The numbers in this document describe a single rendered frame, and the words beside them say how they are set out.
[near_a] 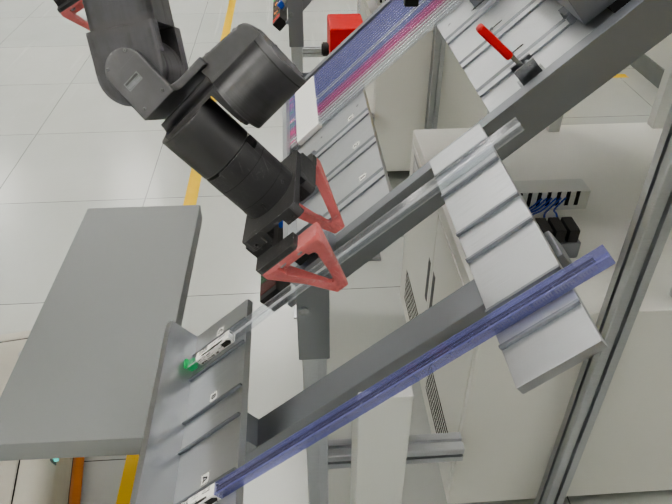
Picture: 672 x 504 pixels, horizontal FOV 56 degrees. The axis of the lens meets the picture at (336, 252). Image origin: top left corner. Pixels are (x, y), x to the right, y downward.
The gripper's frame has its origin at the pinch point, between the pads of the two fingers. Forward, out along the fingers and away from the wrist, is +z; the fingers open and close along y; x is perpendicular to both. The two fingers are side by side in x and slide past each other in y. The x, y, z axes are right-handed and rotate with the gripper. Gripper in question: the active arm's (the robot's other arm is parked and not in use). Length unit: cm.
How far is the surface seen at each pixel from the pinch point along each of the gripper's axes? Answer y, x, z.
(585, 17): 30.1, -33.2, 11.0
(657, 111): 96, -42, 76
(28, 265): 122, 140, 1
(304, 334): 20.5, 24.1, 20.0
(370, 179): 36.0, 3.8, 13.4
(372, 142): 46.0, 2.2, 12.9
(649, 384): 28, -9, 79
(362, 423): -5.9, 10.8, 16.2
